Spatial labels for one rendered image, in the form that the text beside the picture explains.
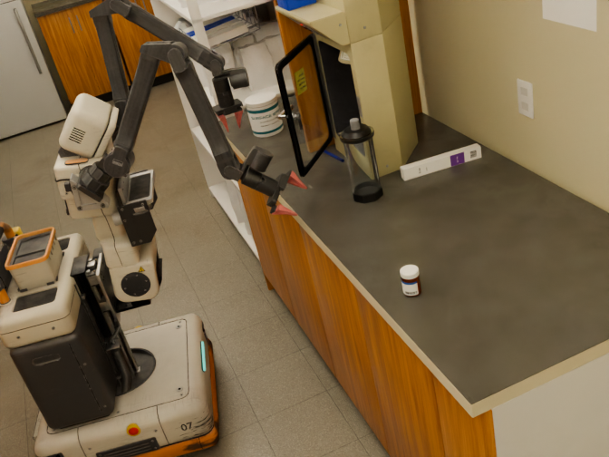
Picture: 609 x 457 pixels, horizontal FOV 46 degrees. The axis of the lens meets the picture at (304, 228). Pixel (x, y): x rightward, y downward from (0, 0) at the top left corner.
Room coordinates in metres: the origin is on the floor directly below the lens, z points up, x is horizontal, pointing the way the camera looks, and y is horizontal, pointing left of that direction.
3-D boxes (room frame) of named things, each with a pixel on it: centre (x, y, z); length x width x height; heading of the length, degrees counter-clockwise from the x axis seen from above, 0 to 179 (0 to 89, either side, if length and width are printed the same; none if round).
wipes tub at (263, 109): (2.79, 0.05, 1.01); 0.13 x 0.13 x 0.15
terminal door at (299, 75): (2.31, -0.10, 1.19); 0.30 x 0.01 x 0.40; 151
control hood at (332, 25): (2.28, -0.17, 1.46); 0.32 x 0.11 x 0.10; 15
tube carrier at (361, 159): (2.04, -0.23, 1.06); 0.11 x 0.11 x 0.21
